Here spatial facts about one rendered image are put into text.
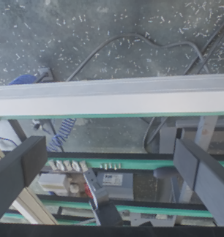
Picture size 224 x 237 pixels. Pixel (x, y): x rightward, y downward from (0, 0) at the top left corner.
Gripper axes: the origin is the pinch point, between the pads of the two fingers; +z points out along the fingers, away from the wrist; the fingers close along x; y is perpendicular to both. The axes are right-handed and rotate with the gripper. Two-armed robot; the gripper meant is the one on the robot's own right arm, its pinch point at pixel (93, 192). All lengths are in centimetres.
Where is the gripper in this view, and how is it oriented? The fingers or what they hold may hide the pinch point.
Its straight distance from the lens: 52.6
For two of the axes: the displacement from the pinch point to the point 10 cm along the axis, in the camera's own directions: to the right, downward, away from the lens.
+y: -8.9, 2.7, -3.5
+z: -4.5, -4.9, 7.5
